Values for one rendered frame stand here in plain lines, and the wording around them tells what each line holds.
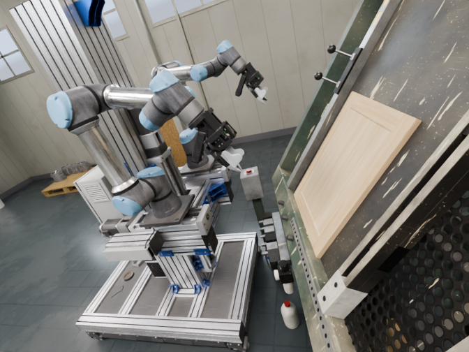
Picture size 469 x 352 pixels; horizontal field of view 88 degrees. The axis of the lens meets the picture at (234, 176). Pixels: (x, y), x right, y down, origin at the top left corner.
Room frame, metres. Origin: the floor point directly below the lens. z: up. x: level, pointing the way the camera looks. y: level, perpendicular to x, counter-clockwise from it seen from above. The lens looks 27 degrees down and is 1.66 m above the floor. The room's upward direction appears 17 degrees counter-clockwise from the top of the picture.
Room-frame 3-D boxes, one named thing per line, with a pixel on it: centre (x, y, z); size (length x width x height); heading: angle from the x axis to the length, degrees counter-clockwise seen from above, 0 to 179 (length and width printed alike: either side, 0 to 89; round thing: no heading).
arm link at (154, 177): (1.08, 0.38, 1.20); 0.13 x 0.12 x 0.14; 147
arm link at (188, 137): (1.55, 0.20, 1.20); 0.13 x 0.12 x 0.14; 135
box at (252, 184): (1.41, -0.10, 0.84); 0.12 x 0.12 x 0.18; 81
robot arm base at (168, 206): (1.08, 0.37, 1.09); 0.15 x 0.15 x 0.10
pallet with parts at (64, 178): (5.07, 3.18, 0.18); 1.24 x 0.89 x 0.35; 70
